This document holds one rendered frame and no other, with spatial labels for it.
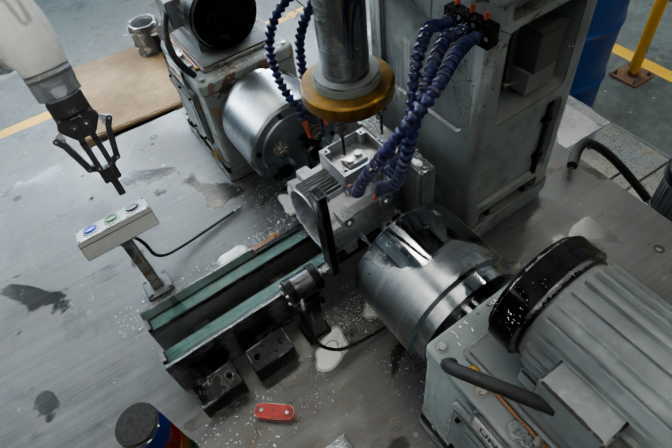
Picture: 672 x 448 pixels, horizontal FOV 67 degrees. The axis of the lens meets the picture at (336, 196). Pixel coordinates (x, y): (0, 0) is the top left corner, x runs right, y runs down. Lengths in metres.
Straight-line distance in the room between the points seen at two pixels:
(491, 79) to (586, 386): 0.54
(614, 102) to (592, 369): 2.61
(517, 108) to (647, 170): 1.16
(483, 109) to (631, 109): 2.21
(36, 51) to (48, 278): 0.71
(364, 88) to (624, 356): 0.57
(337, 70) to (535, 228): 0.75
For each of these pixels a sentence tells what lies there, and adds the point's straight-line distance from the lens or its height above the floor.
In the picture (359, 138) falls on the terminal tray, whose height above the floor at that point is 1.13.
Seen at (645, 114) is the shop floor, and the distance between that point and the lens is 3.17.
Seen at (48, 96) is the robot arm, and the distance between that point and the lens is 1.14.
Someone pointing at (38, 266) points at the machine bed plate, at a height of 0.80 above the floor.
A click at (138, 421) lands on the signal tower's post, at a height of 1.22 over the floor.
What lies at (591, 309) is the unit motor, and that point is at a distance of 0.67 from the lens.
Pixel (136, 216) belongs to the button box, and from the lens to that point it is 1.23.
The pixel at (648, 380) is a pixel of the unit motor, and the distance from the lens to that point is 0.66.
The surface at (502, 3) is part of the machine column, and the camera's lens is 0.89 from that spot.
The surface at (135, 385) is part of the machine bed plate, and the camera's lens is 1.33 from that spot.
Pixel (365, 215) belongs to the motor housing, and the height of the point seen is 1.04.
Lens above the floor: 1.91
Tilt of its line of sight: 49 degrees down
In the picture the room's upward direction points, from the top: 9 degrees counter-clockwise
